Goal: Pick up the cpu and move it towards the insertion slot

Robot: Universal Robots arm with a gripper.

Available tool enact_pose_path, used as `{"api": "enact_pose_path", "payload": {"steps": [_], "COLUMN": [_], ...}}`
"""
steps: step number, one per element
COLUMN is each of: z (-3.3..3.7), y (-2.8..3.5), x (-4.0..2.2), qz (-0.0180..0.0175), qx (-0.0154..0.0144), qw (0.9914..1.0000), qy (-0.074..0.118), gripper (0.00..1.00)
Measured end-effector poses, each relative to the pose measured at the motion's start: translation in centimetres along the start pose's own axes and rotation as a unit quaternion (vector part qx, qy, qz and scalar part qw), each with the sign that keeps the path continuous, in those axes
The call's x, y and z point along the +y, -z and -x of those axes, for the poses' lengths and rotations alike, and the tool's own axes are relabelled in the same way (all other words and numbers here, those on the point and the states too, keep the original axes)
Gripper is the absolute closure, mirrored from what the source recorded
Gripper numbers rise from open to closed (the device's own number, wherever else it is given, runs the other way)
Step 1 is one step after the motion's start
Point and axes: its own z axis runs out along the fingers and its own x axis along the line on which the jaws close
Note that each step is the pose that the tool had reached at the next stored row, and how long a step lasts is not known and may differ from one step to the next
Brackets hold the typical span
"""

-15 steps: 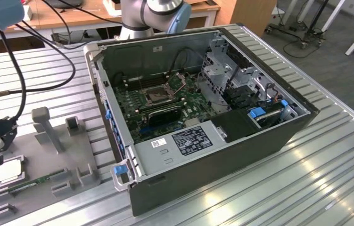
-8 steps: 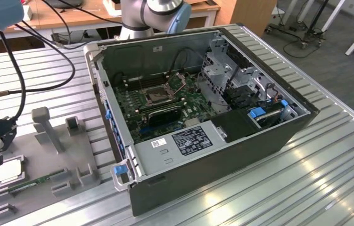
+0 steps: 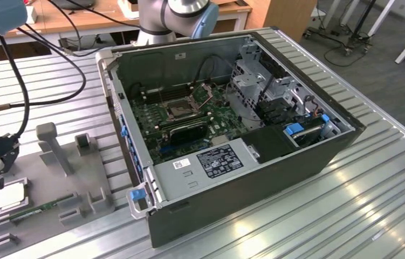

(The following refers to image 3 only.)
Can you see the black plastic disk bay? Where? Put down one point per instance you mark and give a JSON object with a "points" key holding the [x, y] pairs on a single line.
{"points": [[273, 110]]}

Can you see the wooden desk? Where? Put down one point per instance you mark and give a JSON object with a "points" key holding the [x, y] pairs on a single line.
{"points": [[54, 23]]}

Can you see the green RAM stick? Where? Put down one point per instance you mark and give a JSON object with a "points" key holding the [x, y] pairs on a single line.
{"points": [[40, 210]]}

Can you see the small metal bracket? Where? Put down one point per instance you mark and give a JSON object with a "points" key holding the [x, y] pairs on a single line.
{"points": [[377, 235]]}

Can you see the black open PC case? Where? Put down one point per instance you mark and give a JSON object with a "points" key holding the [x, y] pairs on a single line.
{"points": [[241, 205]]}

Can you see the silver CPU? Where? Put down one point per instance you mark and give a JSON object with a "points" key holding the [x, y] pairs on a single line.
{"points": [[9, 198]]}

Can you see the grey plastic parts rack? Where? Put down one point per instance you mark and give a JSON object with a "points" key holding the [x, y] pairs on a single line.
{"points": [[44, 186]]}

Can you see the silver metal drive cage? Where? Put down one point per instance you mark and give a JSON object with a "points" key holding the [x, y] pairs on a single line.
{"points": [[245, 81]]}

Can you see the black wheeled stand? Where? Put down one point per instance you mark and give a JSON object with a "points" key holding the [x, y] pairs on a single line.
{"points": [[357, 40]]}

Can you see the wooden cabinet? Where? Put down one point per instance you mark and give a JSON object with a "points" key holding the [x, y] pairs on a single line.
{"points": [[288, 16]]}

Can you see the white box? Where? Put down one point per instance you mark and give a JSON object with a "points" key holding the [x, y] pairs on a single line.
{"points": [[30, 14]]}

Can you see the green motherboard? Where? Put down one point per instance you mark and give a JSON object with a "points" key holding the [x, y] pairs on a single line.
{"points": [[224, 118]]}

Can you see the black graphics card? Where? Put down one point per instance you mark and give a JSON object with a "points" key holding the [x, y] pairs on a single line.
{"points": [[188, 133]]}

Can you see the RAM slot with white clips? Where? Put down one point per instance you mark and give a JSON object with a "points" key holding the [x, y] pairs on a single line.
{"points": [[184, 121], [173, 93], [173, 87]]}

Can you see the silver finned heatsink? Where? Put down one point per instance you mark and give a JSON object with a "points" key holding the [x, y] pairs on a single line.
{"points": [[217, 140]]}

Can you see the metal locking lever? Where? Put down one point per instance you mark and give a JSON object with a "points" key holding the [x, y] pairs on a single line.
{"points": [[160, 94]]}

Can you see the blue card retention clip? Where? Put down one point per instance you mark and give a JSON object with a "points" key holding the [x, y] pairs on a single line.
{"points": [[122, 130]]}

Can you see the grey power supply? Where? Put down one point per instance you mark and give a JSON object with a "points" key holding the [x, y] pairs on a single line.
{"points": [[188, 183]]}

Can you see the CPU socket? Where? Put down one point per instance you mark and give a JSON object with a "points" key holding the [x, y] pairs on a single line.
{"points": [[180, 110]]}

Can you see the blue case latch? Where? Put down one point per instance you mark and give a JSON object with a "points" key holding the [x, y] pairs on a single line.
{"points": [[137, 194]]}

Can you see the white case sticker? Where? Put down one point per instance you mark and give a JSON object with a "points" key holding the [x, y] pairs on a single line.
{"points": [[180, 55]]}

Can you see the blue disk carrier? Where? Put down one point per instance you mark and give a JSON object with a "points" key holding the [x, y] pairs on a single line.
{"points": [[293, 129]]}

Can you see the small blue bay clip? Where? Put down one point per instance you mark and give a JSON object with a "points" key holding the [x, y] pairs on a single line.
{"points": [[324, 118]]}

